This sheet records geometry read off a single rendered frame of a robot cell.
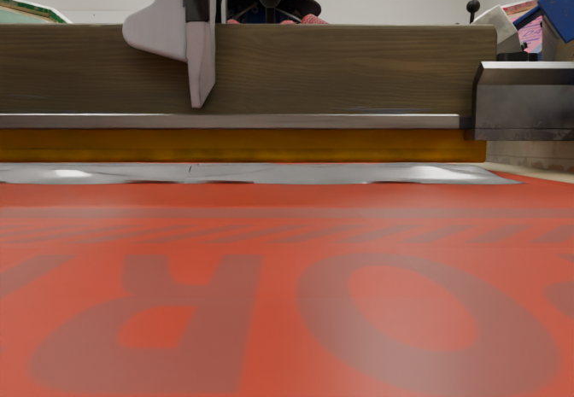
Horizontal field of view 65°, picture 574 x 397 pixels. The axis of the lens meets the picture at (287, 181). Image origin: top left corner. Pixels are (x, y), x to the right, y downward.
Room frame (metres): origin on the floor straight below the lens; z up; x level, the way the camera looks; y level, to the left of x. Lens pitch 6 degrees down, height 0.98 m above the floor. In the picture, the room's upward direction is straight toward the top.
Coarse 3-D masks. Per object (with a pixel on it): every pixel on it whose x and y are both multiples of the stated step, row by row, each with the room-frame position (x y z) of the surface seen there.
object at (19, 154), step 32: (0, 160) 0.33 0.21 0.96; (32, 160) 0.33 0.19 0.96; (64, 160) 0.33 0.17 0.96; (96, 160) 0.33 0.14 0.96; (128, 160) 0.33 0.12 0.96; (160, 160) 0.33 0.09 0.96; (192, 160) 0.33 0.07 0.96; (224, 160) 0.33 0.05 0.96; (256, 160) 0.33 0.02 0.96; (288, 160) 0.33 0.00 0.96; (320, 160) 0.33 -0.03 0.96; (352, 160) 0.33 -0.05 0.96; (384, 160) 0.33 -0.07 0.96; (416, 160) 0.33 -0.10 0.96; (448, 160) 0.33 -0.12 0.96; (480, 160) 0.33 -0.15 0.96
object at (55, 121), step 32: (0, 128) 0.31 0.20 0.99; (32, 128) 0.31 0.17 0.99; (64, 128) 0.31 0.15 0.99; (96, 128) 0.31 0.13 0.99; (128, 128) 0.31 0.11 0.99; (160, 128) 0.31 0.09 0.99; (192, 128) 0.31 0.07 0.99; (224, 128) 0.31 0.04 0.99; (256, 128) 0.31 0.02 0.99; (288, 128) 0.31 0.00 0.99; (320, 128) 0.31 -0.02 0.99; (352, 128) 0.31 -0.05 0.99; (384, 128) 0.31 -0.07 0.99; (416, 128) 0.31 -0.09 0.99; (448, 128) 0.31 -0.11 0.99
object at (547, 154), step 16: (496, 144) 0.43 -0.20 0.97; (512, 144) 0.40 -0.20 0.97; (528, 144) 0.37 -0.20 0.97; (544, 144) 0.35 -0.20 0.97; (560, 144) 0.33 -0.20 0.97; (496, 160) 0.42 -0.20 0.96; (512, 160) 0.39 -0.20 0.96; (528, 160) 0.37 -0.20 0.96; (544, 160) 0.35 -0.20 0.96; (560, 160) 0.33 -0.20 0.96
